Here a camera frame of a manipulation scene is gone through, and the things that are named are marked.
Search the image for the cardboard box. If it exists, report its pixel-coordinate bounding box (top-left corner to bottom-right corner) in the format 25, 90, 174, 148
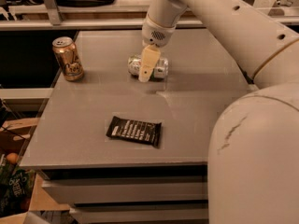
0, 118, 76, 224

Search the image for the grey drawer cabinet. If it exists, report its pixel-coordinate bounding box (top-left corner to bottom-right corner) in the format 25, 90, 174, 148
21, 29, 249, 223

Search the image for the metal shelf rail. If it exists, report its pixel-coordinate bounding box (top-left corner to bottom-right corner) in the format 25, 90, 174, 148
0, 0, 298, 31

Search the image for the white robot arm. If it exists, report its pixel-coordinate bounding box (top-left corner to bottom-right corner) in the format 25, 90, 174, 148
140, 0, 299, 224

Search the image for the black snack bar wrapper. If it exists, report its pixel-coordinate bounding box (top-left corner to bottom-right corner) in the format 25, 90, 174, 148
106, 116, 162, 147

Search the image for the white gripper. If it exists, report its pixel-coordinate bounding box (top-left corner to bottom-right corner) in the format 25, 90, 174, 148
138, 15, 177, 82

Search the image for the gold soda can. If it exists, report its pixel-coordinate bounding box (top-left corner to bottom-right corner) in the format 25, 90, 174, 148
52, 36, 84, 81

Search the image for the white green 7up can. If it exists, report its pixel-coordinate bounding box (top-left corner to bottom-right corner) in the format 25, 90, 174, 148
127, 54, 169, 80

